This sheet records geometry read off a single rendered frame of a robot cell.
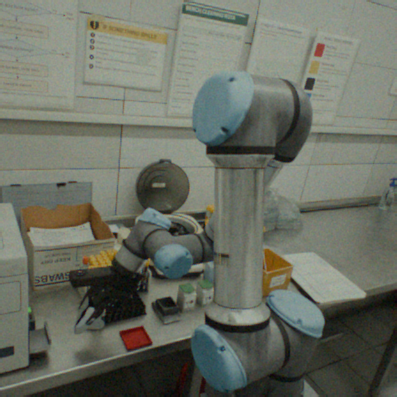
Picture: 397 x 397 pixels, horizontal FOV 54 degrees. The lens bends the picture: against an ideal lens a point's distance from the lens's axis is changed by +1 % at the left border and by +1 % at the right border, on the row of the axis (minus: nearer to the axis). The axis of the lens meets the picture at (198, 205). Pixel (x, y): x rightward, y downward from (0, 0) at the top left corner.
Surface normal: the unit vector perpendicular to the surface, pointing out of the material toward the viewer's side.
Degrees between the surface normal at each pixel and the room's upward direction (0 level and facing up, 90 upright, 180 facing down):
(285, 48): 95
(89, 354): 0
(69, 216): 87
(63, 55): 94
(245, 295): 74
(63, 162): 90
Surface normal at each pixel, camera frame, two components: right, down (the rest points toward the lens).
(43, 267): 0.47, 0.39
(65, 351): 0.15, -0.92
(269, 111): 0.58, 0.11
